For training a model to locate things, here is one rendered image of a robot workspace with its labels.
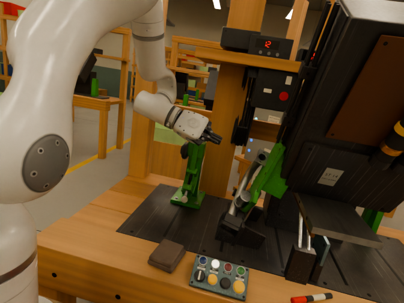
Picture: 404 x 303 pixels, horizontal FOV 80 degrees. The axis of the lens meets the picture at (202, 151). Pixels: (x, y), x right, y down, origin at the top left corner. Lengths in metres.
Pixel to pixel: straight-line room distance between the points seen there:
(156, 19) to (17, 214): 0.54
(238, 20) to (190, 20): 10.11
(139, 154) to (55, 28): 0.92
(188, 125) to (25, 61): 0.56
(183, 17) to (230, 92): 10.27
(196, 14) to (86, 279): 10.85
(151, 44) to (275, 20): 10.49
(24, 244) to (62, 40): 0.29
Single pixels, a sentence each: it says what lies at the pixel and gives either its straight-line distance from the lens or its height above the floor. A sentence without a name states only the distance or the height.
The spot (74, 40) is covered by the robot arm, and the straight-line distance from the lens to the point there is 0.44.
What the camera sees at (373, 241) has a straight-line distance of 0.72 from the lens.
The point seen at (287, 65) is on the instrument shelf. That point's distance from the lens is 0.99.
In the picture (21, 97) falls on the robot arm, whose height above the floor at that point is 1.37.
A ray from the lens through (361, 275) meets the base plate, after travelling 1.02.
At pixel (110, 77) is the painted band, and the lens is 12.16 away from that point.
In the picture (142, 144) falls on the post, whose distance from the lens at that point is 1.25.
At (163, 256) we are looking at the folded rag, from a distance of 0.75.
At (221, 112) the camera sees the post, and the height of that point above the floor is 1.29.
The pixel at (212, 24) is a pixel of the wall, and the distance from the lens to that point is 11.07.
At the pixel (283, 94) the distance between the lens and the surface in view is 1.00.
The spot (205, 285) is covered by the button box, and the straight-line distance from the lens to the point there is 0.71.
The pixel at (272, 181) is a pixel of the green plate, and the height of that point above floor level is 1.15.
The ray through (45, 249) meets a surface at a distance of 0.86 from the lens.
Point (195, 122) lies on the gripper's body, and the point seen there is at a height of 1.27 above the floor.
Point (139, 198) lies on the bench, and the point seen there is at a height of 0.88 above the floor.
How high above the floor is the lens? 1.42
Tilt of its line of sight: 17 degrees down
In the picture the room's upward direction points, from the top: 10 degrees clockwise
